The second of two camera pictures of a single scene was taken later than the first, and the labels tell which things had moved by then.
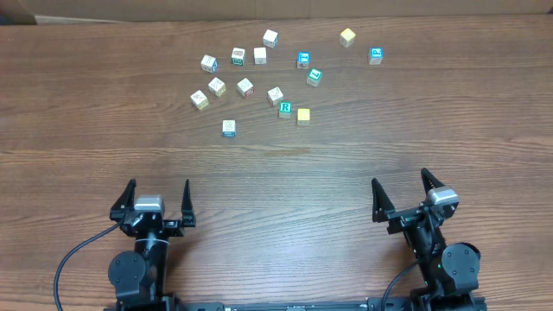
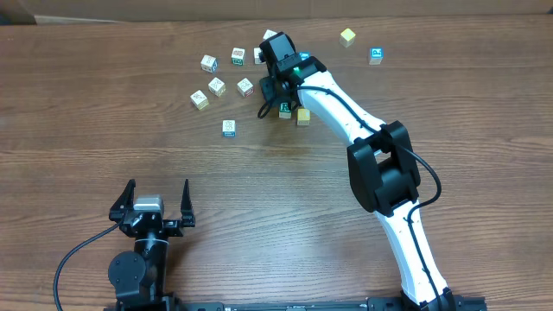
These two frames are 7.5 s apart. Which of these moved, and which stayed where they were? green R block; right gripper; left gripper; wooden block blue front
Moved: right gripper
Stayed: green R block; left gripper; wooden block blue front
